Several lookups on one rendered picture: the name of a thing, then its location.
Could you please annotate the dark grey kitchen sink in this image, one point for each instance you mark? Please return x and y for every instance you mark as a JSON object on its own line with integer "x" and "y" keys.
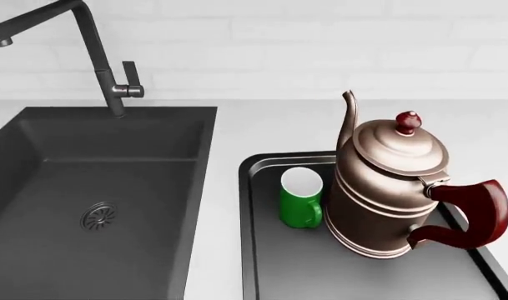
{"x": 112, "y": 193}

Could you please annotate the round metal sink drain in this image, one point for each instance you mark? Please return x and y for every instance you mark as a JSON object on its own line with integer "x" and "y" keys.
{"x": 98, "y": 216}

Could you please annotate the green mug with white interior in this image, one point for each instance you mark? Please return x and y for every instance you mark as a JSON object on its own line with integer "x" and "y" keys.
{"x": 297, "y": 210}

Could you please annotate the dark grey rectangular tray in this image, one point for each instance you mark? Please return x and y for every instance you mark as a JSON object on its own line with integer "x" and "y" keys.
{"x": 295, "y": 265}

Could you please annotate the dark metal kitchen faucet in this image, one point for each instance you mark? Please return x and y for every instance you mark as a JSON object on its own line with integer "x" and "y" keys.
{"x": 96, "y": 59}

